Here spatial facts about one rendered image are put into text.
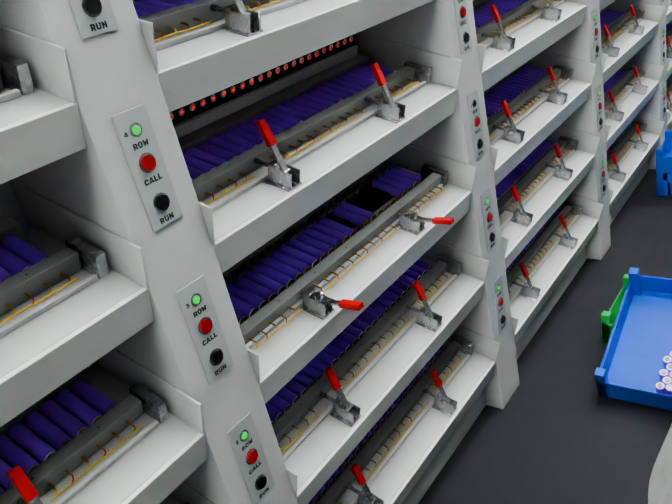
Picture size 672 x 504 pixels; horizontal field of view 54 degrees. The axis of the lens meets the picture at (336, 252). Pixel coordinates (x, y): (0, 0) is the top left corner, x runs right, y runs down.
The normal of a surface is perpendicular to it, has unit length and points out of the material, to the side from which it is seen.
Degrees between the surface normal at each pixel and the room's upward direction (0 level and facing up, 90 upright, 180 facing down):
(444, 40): 90
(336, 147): 18
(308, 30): 108
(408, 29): 90
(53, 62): 90
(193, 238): 90
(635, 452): 0
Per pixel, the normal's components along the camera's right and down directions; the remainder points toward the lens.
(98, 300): 0.04, -0.81
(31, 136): 0.82, 0.36
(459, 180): -0.58, 0.46
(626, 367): -0.40, -0.67
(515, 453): -0.22, -0.88
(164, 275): 0.79, 0.10
